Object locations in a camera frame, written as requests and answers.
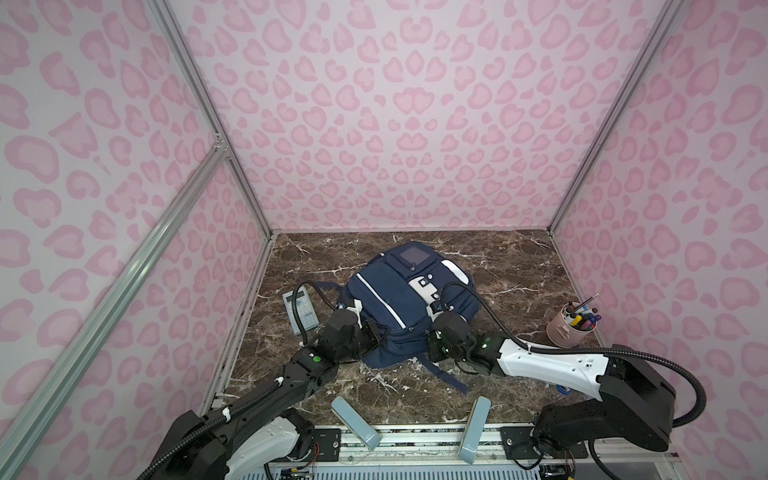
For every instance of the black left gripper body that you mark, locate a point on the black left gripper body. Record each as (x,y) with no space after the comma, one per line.
(366,339)

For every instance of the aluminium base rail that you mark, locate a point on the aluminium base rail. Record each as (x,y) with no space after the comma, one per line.
(424,451)

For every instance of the pink pen holder cup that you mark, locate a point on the pink pen holder cup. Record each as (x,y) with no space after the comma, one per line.
(571,325)

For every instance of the navy blue student backpack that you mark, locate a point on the navy blue student backpack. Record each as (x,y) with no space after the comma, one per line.
(395,287)

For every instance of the left teal stand block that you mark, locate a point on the left teal stand block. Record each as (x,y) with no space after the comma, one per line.
(354,422)

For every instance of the grey pocket calculator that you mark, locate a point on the grey pocket calculator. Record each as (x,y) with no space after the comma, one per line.
(305,309)

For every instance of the right teal stand block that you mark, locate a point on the right teal stand block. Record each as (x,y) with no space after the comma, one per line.
(474,429)

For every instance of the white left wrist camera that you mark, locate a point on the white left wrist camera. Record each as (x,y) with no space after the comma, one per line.
(355,307)

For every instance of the teal stand block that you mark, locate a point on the teal stand block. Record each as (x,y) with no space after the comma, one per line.
(354,422)
(474,429)

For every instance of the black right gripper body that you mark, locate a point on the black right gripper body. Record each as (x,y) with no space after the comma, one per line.
(440,350)

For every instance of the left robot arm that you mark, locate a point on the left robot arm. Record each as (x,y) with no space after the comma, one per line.
(201,447)

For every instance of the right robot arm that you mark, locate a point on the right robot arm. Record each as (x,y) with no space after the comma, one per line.
(632,395)

